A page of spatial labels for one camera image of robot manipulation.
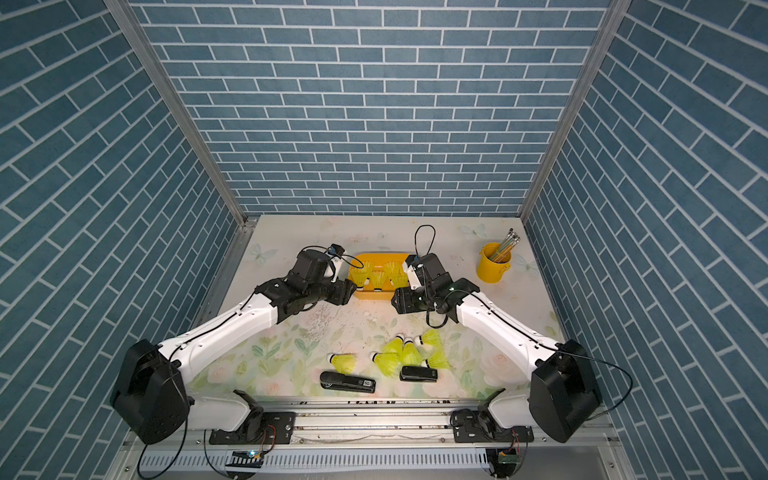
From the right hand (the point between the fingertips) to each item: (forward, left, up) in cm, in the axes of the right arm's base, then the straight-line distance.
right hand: (403, 299), depth 82 cm
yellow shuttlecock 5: (-14, +16, -13) cm, 25 cm away
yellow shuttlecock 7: (-13, -10, -10) cm, 19 cm away
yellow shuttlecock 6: (-14, +3, -13) cm, 19 cm away
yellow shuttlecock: (+14, +15, -9) cm, 23 cm away
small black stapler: (-15, -6, -15) cm, 22 cm away
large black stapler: (-20, +14, -10) cm, 27 cm away
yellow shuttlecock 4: (-6, -9, -11) cm, 15 cm away
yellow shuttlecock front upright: (-11, -3, -13) cm, 17 cm away
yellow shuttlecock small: (-8, +2, -13) cm, 16 cm away
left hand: (+3, +14, +2) cm, 14 cm away
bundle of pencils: (+21, -32, +1) cm, 38 cm away
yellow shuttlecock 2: (+12, +9, -9) cm, 17 cm away
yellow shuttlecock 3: (+16, +3, -11) cm, 20 cm away
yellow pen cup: (+17, -27, -7) cm, 33 cm away
